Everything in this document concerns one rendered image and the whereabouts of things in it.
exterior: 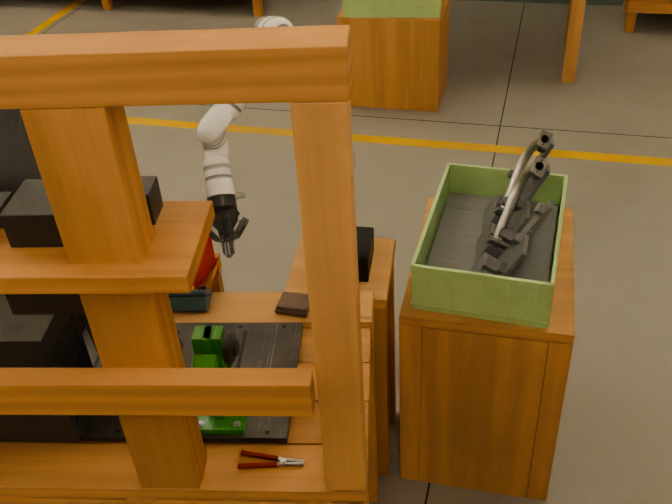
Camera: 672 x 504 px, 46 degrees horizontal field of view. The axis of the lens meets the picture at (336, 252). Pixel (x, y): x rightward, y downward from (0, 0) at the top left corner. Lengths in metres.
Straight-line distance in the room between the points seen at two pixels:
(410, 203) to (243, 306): 2.18
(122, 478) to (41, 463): 0.22
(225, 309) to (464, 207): 0.96
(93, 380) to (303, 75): 0.78
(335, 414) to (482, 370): 0.94
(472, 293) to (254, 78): 1.30
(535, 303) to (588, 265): 1.67
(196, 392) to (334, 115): 0.65
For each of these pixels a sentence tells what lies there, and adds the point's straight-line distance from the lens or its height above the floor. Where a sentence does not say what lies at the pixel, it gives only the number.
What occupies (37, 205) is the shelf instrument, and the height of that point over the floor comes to 1.62.
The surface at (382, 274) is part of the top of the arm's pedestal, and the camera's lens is 2.47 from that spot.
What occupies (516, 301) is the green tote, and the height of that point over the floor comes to 0.88.
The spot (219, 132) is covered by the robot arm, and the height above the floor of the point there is 1.44.
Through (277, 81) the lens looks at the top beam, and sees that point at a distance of 1.23.
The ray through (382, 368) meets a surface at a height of 0.55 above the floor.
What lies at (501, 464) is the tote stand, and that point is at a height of 0.16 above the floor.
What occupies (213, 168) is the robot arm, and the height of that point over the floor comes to 1.37.
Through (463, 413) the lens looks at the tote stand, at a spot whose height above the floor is 0.39.
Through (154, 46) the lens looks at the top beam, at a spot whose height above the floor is 1.94.
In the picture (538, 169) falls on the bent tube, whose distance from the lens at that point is 2.46.
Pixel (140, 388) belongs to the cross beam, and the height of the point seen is 1.27.
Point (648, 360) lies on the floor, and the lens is 3.56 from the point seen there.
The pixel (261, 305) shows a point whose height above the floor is 0.90.
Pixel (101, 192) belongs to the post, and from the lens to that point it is 1.40.
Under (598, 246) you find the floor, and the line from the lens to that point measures 4.14.
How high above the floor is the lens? 2.38
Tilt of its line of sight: 37 degrees down
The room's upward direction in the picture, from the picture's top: 4 degrees counter-clockwise
